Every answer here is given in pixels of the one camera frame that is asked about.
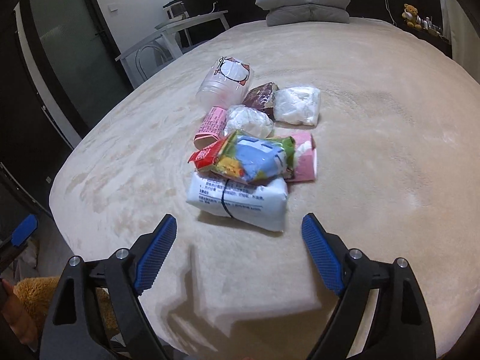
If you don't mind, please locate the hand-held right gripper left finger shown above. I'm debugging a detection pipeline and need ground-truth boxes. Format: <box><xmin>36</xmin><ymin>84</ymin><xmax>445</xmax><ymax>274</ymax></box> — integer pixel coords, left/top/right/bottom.
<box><xmin>39</xmin><ymin>214</ymin><xmax>188</xmax><ymax>360</ymax></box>

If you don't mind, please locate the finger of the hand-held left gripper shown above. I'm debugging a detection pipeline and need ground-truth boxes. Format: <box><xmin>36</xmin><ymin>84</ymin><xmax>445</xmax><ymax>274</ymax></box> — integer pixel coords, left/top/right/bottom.
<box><xmin>0</xmin><ymin>214</ymin><xmax>39</xmax><ymax>274</ymax></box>

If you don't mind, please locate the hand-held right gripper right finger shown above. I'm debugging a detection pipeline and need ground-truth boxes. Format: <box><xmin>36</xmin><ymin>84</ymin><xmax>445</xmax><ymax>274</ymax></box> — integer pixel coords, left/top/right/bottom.
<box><xmin>301</xmin><ymin>213</ymin><xmax>437</xmax><ymax>360</ymax></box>

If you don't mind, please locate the white packet with rubber band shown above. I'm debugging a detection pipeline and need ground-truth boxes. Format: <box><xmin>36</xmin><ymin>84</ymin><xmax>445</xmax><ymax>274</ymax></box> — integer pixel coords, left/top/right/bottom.
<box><xmin>185</xmin><ymin>170</ymin><xmax>290</xmax><ymax>232</ymax></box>

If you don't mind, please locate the white tissue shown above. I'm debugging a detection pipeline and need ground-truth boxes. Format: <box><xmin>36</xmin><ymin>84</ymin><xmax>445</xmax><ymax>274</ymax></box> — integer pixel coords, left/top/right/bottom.
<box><xmin>224</xmin><ymin>104</ymin><xmax>275</xmax><ymax>139</ymax></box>

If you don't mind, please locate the clear plastic cup cartoon print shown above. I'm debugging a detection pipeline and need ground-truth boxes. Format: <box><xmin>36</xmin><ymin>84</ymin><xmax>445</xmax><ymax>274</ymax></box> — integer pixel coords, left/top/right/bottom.
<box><xmin>197</xmin><ymin>56</ymin><xmax>256</xmax><ymax>106</ymax></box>

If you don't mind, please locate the person's left hand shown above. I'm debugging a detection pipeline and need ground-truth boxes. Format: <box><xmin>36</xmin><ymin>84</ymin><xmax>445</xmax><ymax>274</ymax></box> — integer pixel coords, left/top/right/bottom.
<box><xmin>0</xmin><ymin>279</ymin><xmax>40</xmax><ymax>346</ymax></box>

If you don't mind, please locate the brown plush toy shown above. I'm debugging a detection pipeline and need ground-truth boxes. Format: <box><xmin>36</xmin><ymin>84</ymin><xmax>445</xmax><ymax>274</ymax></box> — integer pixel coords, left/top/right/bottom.
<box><xmin>13</xmin><ymin>277</ymin><xmax>121</xmax><ymax>342</ymax></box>

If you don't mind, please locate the pink tissue box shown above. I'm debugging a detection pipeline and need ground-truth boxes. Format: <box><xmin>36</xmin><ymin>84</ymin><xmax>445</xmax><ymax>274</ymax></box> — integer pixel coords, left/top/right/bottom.
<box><xmin>285</xmin><ymin>132</ymin><xmax>319</xmax><ymax>184</ymax></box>

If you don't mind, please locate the red snack packet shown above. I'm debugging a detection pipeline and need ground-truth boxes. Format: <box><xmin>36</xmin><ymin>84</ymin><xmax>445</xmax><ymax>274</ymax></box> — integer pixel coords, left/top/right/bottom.
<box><xmin>187</xmin><ymin>137</ymin><xmax>229</xmax><ymax>173</ymax></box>

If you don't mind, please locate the colourful snack bag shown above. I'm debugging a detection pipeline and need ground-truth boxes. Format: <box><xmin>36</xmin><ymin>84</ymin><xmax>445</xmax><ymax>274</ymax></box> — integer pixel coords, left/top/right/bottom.
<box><xmin>210</xmin><ymin>129</ymin><xmax>297</xmax><ymax>186</ymax></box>

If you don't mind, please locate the beige plush blanket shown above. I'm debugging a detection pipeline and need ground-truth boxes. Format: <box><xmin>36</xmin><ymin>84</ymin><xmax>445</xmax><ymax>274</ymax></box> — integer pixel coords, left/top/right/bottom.
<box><xmin>49</xmin><ymin>19</ymin><xmax>480</xmax><ymax>360</ymax></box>

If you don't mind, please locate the pink drink carton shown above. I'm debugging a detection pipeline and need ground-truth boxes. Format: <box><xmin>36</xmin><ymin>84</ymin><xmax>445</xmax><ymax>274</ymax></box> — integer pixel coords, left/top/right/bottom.
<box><xmin>193</xmin><ymin>106</ymin><xmax>227</xmax><ymax>149</ymax></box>

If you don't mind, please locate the crumpled wrapper on bed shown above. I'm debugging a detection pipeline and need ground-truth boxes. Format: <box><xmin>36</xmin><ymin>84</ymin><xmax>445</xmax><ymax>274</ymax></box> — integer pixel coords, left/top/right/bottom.
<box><xmin>273</xmin><ymin>86</ymin><xmax>322</xmax><ymax>126</ymax></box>

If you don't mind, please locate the dark red wrapper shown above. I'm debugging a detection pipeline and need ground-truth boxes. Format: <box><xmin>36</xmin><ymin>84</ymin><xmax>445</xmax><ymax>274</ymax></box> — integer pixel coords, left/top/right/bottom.
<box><xmin>242</xmin><ymin>82</ymin><xmax>281</xmax><ymax>121</ymax></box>

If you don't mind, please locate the frosted glass door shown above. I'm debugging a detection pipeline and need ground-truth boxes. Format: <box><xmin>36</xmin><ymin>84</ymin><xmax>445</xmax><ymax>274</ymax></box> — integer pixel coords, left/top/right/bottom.
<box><xmin>28</xmin><ymin>0</ymin><xmax>132</xmax><ymax>136</ymax></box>

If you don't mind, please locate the clear plastic chair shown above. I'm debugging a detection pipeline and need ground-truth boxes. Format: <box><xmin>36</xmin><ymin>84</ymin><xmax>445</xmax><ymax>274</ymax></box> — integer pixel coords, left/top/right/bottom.
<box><xmin>133</xmin><ymin>43</ymin><xmax>169</xmax><ymax>83</ymax></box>

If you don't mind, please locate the white desk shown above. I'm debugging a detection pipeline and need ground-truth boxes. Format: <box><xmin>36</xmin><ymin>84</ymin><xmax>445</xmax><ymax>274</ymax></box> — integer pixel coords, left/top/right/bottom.
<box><xmin>114</xmin><ymin>9</ymin><xmax>230</xmax><ymax>81</ymax></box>

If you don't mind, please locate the small white appliance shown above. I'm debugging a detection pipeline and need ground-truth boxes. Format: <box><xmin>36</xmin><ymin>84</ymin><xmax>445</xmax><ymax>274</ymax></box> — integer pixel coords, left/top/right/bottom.
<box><xmin>167</xmin><ymin>2</ymin><xmax>188</xmax><ymax>21</ymax></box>

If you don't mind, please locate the cluster of small bottles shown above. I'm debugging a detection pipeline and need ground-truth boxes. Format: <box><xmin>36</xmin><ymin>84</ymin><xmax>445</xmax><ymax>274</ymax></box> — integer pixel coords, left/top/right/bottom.
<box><xmin>422</xmin><ymin>15</ymin><xmax>451</xmax><ymax>38</ymax></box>

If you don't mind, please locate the small teddy bear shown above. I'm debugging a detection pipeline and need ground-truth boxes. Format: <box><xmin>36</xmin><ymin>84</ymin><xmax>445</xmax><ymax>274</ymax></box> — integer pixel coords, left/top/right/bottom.
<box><xmin>402</xmin><ymin>4</ymin><xmax>422</xmax><ymax>29</ymax></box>

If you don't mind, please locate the cream curtain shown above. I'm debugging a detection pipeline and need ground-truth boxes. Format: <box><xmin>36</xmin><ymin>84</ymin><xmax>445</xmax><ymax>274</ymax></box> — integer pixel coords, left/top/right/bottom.
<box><xmin>437</xmin><ymin>0</ymin><xmax>480</xmax><ymax>79</ymax></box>

